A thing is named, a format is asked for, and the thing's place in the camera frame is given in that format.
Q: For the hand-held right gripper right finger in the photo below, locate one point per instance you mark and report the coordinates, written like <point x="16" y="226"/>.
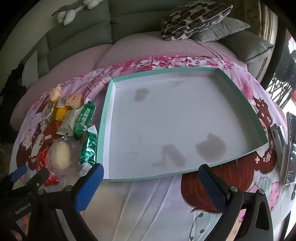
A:
<point x="212" y="187"/>

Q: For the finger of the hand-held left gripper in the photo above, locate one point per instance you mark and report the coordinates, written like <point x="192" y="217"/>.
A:
<point x="38" y="179"/>
<point x="18" y="174"/>

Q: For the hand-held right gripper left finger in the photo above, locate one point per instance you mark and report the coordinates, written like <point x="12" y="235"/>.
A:
<point x="89" y="187"/>

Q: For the dark red white-striped packet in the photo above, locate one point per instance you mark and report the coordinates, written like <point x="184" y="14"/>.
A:
<point x="47" y="133"/>

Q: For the pale white snack packet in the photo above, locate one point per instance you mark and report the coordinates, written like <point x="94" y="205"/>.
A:
<point x="68" y="122"/>

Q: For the green snack packet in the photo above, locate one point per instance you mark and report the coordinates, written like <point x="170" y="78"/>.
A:
<point x="84" y="119"/>

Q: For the yellow snack packet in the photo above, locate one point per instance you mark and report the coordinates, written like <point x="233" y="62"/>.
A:
<point x="61" y="113"/>

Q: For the teal cardboard box tray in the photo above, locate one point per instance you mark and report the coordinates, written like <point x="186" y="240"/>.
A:
<point x="173" y="120"/>

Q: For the small red candy packet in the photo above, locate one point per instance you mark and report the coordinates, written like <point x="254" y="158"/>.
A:
<point x="52" y="180"/>

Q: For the clear wrapped bread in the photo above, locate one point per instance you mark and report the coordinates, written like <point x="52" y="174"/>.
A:
<point x="60" y="154"/>

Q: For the shiny green white packet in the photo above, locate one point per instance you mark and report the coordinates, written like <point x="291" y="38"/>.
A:
<point x="89" y="148"/>

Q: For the pink printed blanket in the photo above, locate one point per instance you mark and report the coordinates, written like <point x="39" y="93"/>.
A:
<point x="161" y="208"/>

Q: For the clear packet green label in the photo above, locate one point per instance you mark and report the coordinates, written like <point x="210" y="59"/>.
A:
<point x="49" y="113"/>

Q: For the silver grey device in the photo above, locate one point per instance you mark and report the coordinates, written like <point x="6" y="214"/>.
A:
<point x="277" y="143"/>

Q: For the small cream orange packet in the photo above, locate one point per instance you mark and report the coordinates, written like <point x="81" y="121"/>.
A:
<point x="55" y="93"/>

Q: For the peach jelly cup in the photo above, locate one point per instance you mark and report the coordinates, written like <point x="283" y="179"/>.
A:
<point x="74" y="99"/>

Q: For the black smartphone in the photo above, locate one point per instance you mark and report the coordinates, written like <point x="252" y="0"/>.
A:
<point x="291" y="148"/>

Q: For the dark cloth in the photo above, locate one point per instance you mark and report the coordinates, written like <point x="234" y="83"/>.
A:
<point x="13" y="81"/>

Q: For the pink snack packet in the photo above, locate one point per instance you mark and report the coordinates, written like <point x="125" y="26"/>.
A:
<point x="97" y="84"/>

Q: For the light grey pillow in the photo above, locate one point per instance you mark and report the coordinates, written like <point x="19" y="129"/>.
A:
<point x="30" y="63"/>

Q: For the black metal rack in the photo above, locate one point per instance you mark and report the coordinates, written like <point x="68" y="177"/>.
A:
<point x="279" y="90"/>

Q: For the pink sofa cover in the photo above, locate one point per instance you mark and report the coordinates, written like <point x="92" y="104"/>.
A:
<point x="138" y="48"/>

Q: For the black pole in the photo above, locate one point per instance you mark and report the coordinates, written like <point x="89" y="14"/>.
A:
<point x="279" y="46"/>

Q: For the grey sofa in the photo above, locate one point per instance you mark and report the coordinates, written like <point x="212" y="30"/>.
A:
<point x="87" y="23"/>

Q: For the grey white plush toy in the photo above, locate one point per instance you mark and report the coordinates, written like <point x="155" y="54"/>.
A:
<point x="68" y="16"/>

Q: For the black patterned pillow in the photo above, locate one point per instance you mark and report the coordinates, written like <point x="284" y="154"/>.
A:
<point x="196" y="18"/>

